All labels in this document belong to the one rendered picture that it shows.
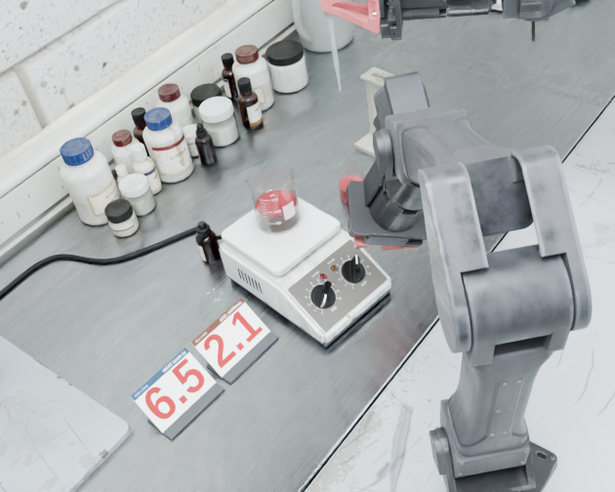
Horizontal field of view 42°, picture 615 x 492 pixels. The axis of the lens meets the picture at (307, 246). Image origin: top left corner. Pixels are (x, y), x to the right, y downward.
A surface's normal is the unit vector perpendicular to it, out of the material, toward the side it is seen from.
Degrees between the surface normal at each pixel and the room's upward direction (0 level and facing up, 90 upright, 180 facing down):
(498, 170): 66
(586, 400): 0
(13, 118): 90
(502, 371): 101
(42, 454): 0
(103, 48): 90
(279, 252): 0
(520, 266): 8
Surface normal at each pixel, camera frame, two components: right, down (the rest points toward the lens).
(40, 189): 0.79, 0.34
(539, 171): -0.02, -0.11
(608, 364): -0.14, -0.71
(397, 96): -0.07, -0.36
